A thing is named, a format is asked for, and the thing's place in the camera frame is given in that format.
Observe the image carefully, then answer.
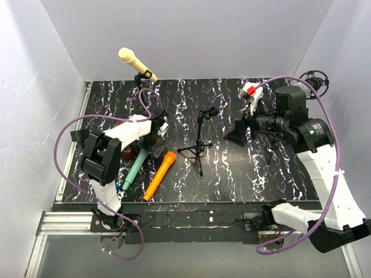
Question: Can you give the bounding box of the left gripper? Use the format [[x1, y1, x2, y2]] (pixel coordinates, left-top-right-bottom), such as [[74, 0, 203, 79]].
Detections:
[[132, 132, 168, 160]]

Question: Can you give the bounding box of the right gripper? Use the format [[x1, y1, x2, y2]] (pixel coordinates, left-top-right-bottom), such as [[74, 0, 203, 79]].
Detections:
[[223, 98, 288, 148]]

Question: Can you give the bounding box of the orange microphone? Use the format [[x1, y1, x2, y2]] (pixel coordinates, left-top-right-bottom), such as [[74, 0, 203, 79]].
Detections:
[[143, 151, 176, 201]]

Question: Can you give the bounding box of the mint green microphone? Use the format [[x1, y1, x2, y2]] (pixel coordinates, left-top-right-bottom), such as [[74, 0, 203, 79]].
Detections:
[[121, 148, 149, 191]]

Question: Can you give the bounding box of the black tripod mic stand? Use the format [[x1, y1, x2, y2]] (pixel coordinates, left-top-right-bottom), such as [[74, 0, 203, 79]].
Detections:
[[177, 106, 219, 177]]

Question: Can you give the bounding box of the cream mic round stand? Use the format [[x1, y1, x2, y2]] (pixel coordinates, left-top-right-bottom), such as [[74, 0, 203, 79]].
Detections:
[[134, 72, 150, 118]]

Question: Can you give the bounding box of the silver mesh studio microphone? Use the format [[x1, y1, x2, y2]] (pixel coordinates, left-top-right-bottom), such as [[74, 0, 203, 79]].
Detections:
[[294, 82, 311, 97]]

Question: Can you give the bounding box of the cream microphone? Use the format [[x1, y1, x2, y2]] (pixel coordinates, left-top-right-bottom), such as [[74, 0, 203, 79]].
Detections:
[[118, 47, 158, 82]]

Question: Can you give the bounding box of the round base mic stand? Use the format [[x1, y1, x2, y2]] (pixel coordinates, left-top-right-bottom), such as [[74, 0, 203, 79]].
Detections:
[[70, 129, 90, 142]]

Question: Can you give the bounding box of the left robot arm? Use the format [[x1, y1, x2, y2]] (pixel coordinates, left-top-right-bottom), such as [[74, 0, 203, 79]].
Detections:
[[81, 109, 169, 232]]

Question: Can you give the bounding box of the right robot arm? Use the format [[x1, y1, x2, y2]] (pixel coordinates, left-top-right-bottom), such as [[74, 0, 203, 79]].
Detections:
[[224, 82, 370, 253]]

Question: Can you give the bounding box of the blue and white small object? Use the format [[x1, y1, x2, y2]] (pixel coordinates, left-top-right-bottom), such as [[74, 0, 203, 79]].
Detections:
[[115, 183, 121, 195]]

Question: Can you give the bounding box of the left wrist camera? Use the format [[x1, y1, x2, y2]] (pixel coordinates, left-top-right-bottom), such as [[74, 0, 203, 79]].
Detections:
[[158, 116, 169, 137]]

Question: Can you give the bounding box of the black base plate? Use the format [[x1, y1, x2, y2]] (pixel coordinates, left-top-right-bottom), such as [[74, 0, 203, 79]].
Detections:
[[52, 202, 288, 244]]

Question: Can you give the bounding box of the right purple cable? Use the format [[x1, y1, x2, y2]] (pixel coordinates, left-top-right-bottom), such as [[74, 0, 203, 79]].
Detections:
[[249, 75, 340, 255]]

